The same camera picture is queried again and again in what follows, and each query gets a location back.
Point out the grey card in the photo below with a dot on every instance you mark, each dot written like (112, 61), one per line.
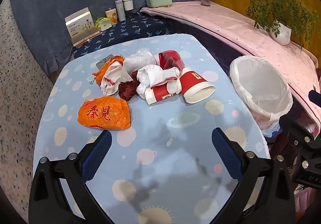
(102, 61)

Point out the green packet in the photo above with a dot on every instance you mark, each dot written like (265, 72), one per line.
(103, 24)

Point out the green plant in white pot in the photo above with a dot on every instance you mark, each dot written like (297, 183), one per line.
(282, 33)

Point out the green tissue box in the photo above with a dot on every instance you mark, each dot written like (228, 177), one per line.
(159, 0)

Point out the slim white bottle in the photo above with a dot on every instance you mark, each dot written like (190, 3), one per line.
(119, 10)

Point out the navy leaf-print cloth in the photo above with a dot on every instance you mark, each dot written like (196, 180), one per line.
(130, 28)

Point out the wide white jar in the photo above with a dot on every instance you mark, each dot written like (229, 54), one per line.
(128, 3)

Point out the dark purple cloth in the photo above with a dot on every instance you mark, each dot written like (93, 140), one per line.
(213, 45)

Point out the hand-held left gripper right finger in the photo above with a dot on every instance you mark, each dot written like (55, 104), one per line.
(227, 153)

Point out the bin with white liner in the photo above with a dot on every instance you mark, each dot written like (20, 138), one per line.
(255, 76)

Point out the round red paper cup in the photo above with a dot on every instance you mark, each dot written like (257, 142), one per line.
(193, 83)

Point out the dark red scrunchie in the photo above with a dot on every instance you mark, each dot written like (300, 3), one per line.
(126, 88)

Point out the small silver metal piece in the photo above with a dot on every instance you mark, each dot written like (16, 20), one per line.
(91, 82)

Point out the pink printed cloth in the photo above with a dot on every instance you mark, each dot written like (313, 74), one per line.
(225, 20)

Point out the small orange carton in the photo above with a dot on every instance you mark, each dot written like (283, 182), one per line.
(111, 16)

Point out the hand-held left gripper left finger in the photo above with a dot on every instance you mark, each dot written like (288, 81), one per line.
(97, 156)

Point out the pink quilted cloth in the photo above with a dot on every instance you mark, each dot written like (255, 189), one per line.
(306, 201)

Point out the white and gold box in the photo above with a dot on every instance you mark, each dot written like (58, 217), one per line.
(80, 25)

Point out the light blue dotted tablecloth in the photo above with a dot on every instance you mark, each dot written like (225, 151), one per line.
(163, 126)

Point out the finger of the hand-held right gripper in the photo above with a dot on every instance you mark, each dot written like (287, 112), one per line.
(315, 98)
(293, 128)

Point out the red wrapper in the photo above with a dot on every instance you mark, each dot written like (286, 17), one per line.
(170, 59)

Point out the orange plastic bag red print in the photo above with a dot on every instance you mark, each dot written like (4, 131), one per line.
(105, 113)

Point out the white paper towel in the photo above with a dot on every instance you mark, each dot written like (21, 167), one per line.
(138, 63)

